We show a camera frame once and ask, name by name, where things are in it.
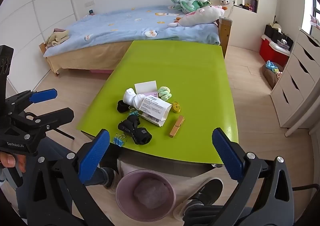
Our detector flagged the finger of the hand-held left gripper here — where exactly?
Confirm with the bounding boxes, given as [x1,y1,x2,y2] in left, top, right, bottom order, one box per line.
[5,88,58,112]
[15,107,75,132]

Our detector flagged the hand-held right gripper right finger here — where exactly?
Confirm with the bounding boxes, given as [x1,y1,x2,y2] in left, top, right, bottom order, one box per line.
[182,127,295,226]

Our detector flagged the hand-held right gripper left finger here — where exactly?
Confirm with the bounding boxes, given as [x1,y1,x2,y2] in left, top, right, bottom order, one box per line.
[15,129,113,226]

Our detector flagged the pink trash bin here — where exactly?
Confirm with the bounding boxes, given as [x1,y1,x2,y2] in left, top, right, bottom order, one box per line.
[115,169,177,222]

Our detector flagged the person's left hand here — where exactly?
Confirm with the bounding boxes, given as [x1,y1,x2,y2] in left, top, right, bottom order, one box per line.
[0,150,27,174]

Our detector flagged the black white-soled shoe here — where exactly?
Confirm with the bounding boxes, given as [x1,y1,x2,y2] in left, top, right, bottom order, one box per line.
[184,178,224,216]
[99,166,120,189]

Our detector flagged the black sock bundle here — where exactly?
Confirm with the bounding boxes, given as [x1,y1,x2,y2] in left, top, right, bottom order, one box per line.
[118,115,152,145]

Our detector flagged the wooden bed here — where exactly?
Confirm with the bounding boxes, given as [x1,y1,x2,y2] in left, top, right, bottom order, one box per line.
[39,3,233,76]

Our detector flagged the small rolled black sock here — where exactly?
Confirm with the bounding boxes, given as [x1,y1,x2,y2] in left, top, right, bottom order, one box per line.
[117,100,130,114]

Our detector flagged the wooden clothespin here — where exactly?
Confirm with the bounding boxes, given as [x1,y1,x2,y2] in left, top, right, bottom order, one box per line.
[169,115,185,138]

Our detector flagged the folded beige cloth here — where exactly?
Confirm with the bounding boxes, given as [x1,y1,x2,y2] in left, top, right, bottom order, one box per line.
[45,29,70,46]

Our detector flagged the crumpled translucent plastic wrap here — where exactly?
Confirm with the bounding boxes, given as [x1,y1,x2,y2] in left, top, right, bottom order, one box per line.
[133,180,171,209]

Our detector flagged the rolled white sock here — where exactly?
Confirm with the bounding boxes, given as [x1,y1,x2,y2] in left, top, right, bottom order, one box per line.
[123,88,145,109]

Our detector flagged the white medicine box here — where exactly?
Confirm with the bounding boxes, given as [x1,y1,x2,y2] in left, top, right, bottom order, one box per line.
[138,96,172,127]

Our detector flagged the black office chair base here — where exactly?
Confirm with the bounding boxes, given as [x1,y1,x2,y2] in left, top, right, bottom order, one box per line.
[291,183,320,192]

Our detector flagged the pink box with white flap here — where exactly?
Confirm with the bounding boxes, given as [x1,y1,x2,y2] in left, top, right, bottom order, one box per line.
[134,80,158,99]

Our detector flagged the green and white scrunchie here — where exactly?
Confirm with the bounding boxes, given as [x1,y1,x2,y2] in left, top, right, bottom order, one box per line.
[157,86,172,101]

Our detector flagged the brown pet bed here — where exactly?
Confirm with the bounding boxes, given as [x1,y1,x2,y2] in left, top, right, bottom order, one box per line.
[262,62,283,89]

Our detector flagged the white drawer unit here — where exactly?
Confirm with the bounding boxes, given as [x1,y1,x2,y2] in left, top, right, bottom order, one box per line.
[270,27,320,129]

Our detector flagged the blue plush toy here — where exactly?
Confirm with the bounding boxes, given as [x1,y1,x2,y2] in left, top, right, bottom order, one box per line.
[265,60,279,72]

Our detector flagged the blue printed blanket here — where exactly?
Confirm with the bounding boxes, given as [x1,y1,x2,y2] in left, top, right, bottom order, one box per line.
[43,5,220,57]

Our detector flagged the red storage box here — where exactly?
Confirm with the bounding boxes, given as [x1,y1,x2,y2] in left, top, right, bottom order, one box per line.
[259,36,292,67]

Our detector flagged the black storage bins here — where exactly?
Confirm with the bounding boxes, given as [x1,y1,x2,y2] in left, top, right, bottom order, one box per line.
[264,23,294,50]

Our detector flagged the white unicorn plush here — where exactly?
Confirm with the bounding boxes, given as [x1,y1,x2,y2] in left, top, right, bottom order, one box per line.
[168,5,225,27]

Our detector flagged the green plush toy pile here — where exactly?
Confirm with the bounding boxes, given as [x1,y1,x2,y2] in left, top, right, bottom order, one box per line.
[170,0,212,13]

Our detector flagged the window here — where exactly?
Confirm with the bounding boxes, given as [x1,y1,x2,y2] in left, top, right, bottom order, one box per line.
[301,0,320,37]

